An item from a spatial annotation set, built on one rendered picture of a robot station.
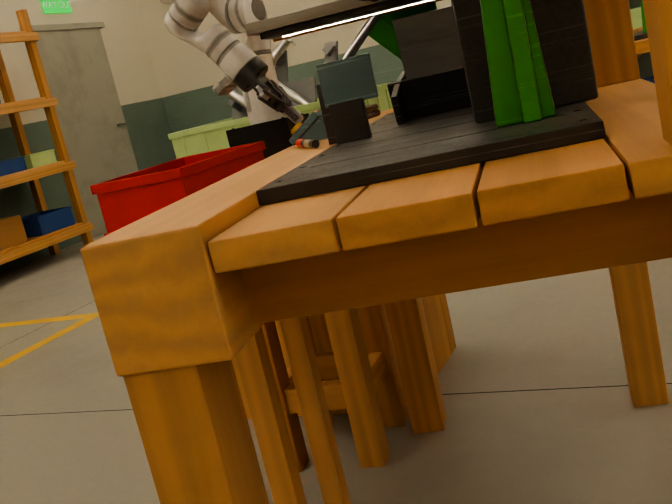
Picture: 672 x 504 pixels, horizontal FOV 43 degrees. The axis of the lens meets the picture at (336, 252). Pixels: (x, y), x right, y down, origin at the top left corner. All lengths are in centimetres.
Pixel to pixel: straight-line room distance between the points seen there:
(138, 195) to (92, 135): 773
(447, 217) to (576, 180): 12
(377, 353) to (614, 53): 111
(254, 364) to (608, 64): 90
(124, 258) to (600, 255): 50
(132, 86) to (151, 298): 926
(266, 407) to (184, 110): 887
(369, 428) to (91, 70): 767
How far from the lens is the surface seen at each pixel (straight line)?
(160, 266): 91
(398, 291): 94
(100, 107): 955
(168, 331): 93
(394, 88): 168
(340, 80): 149
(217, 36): 184
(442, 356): 293
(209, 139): 271
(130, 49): 1030
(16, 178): 766
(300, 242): 86
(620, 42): 178
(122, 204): 165
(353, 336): 220
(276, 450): 168
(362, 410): 227
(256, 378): 163
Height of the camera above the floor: 101
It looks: 11 degrees down
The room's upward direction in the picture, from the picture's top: 13 degrees counter-clockwise
